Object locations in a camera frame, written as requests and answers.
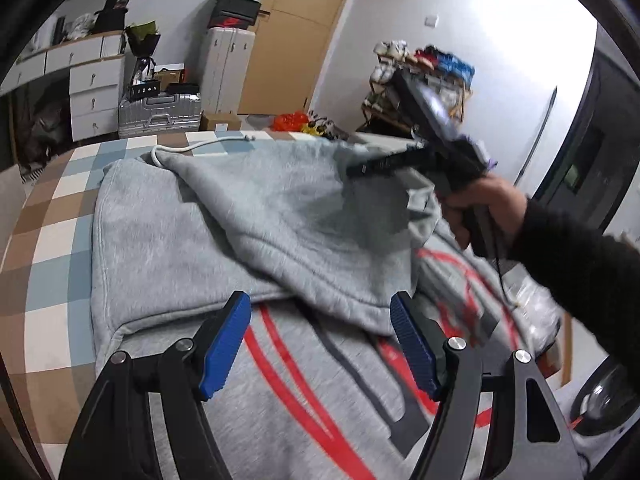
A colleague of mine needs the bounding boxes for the thin grey pole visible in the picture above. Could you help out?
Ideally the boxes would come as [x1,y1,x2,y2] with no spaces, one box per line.
[517,86,558,186]

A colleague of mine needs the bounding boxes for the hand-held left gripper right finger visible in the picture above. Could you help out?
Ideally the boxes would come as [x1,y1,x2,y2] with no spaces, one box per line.
[389,291,586,480]

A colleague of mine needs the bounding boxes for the grey printed hoodie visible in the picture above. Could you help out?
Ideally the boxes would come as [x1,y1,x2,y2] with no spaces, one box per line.
[91,136,531,480]

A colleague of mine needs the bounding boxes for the small brown box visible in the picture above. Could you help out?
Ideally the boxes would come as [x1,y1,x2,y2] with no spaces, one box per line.
[152,65,186,86]

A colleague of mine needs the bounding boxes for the dark clothes pile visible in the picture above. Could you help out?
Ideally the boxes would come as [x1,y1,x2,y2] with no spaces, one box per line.
[15,95,71,166]

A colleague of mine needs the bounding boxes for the orange bag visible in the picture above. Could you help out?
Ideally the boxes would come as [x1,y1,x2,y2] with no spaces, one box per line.
[272,111,310,133]

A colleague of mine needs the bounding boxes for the black framed glass door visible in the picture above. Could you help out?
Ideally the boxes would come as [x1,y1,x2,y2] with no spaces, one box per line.
[530,35,640,241]

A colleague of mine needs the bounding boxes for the person's right forearm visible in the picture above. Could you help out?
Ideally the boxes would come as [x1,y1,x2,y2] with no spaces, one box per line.
[507,199,640,376]

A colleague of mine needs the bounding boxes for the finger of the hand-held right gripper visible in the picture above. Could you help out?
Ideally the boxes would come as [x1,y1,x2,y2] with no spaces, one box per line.
[346,145,436,179]

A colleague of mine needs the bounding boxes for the black red shoe box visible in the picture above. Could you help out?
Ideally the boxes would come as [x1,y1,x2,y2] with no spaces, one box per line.
[209,12,258,31]

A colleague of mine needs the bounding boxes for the brown cardboard box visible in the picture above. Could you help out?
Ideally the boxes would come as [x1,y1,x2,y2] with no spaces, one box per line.
[200,112,242,132]

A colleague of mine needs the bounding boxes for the clear plastic snack bag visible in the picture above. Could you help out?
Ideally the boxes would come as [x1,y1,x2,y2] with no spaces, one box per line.
[507,275,563,336]

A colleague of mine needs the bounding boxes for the white desk with drawers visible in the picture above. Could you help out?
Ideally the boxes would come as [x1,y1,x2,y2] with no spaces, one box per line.
[0,30,127,143]

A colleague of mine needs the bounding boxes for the black device with white marks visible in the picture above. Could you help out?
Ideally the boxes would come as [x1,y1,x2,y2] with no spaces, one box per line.
[127,79,161,101]

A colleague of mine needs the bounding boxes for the wooden door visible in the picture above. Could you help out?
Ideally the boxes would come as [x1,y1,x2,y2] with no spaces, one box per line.
[237,0,363,116]

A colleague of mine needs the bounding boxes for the silver suitcase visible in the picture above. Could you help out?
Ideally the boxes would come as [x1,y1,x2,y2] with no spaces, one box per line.
[118,91,202,139]

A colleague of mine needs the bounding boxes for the tall black bag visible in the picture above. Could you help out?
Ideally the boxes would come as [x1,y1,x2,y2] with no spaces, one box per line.
[95,0,137,33]

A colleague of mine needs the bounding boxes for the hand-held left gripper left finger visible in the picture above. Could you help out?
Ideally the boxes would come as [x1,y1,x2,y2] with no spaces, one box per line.
[59,290,252,480]

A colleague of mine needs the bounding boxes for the white suitcase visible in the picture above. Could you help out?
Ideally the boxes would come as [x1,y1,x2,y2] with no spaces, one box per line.
[197,26,258,116]

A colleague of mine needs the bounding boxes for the black white printed bag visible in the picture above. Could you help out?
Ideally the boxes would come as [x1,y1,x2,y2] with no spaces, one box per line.
[55,10,96,43]

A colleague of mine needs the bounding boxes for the dark wrapped bouquet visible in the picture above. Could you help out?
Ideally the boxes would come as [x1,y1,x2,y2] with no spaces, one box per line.
[125,20,162,56]

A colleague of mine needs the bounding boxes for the yellow slippers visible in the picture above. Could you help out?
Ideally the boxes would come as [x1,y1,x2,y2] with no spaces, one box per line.
[300,119,346,138]

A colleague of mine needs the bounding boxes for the person's right hand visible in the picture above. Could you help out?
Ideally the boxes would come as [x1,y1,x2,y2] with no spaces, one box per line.
[441,172,530,261]

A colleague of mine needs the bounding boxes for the wooden shoe rack with shoes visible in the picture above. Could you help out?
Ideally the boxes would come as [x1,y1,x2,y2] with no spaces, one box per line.
[375,40,476,111]

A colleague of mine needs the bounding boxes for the checked blanket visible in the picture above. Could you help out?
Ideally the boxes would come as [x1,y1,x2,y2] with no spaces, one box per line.
[0,129,351,448]

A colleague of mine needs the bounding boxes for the dark grey shoe box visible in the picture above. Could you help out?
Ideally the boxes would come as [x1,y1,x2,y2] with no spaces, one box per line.
[212,0,263,16]

